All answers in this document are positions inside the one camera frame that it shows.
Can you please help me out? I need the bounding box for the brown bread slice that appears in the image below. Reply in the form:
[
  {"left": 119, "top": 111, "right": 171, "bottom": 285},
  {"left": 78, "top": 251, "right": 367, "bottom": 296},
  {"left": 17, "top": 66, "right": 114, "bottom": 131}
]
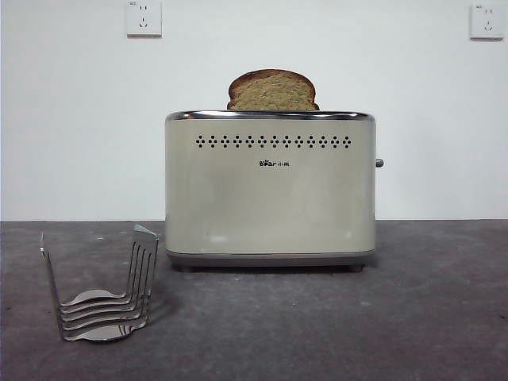
[{"left": 226, "top": 69, "right": 321, "bottom": 112}]

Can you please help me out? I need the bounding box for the cream two-slot toaster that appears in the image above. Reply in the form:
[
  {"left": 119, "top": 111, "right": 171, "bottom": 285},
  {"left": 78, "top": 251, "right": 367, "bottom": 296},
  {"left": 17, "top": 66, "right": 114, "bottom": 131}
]
[{"left": 164, "top": 108, "right": 378, "bottom": 273}]

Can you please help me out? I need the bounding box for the shiny metal bread rack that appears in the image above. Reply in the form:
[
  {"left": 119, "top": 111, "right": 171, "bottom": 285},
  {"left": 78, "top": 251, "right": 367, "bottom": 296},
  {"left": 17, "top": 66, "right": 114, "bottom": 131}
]
[{"left": 38, "top": 223, "right": 161, "bottom": 344}]

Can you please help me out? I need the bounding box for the white wall socket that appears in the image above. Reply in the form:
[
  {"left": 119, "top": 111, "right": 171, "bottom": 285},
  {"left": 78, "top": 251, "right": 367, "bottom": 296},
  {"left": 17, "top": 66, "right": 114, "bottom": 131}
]
[
  {"left": 469, "top": 3, "right": 506, "bottom": 40},
  {"left": 126, "top": 0, "right": 164, "bottom": 40}
]

